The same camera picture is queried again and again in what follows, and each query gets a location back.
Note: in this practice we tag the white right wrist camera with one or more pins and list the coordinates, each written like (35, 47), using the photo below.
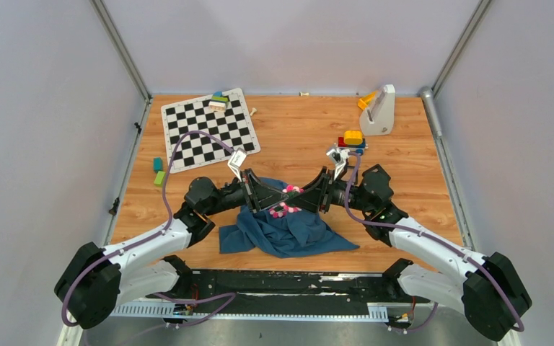
(338, 156)

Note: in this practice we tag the white wedge stand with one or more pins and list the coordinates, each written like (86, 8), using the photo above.
(378, 118)

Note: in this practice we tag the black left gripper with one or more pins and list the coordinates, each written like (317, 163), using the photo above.
(258, 195)

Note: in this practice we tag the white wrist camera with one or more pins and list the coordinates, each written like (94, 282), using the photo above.
(338, 156)
(235, 162)

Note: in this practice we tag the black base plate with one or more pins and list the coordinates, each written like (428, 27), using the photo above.
(289, 292)

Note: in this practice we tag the stacked toy bricks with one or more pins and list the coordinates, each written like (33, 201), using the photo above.
(218, 102)

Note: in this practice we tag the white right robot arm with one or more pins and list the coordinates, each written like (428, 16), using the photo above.
(485, 289)

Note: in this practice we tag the blue garment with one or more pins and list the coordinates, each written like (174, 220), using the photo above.
(298, 234)

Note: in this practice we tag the teal toy block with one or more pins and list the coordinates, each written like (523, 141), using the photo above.
(157, 164)

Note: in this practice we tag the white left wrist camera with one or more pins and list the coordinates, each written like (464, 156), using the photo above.
(235, 162)

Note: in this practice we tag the orange toy piece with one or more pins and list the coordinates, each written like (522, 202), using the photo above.
(364, 101)

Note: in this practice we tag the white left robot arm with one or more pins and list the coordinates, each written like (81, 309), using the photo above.
(98, 279)

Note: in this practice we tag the colourful toy car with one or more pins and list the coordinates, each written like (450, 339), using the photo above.
(353, 140)

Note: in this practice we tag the white slotted cable duct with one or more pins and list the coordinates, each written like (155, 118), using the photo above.
(162, 309)

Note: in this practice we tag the pink white flower brooch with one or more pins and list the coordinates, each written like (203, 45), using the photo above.
(292, 190)

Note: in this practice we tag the black white checkerboard mat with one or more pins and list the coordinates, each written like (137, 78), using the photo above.
(233, 127)

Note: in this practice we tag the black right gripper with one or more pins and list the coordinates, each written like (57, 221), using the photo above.
(314, 196)

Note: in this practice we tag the green toy block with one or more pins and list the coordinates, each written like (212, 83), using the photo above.
(160, 178)

